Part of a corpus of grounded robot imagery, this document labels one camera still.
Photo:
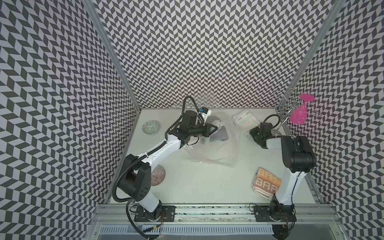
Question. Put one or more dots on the aluminium mounting rail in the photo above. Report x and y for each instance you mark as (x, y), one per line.
(220, 214)

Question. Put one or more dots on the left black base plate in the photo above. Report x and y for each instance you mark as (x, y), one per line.
(161, 213)

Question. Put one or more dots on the pink plastic wine glass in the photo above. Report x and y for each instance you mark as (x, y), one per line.
(300, 113)

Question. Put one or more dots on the chrome wire glass rack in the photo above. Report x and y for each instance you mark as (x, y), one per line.
(285, 107)

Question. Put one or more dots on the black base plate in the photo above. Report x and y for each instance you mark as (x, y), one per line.
(161, 213)
(280, 214)

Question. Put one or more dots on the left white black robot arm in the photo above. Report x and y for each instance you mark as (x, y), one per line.
(134, 181)

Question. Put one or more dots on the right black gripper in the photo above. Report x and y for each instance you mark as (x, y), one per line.
(252, 131)

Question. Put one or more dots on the grey towel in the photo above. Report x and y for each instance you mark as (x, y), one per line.
(221, 134)

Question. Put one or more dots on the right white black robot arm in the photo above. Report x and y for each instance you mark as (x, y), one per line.
(298, 160)

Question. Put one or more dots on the green patterned small bowl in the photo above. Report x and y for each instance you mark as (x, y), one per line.
(151, 127)

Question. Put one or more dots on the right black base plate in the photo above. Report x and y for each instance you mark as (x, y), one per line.
(280, 214)

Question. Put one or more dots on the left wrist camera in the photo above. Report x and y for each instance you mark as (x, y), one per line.
(205, 112)

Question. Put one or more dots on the clear plastic vacuum bag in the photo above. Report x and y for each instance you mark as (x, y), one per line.
(226, 153)

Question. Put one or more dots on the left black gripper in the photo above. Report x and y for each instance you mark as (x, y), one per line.
(207, 131)

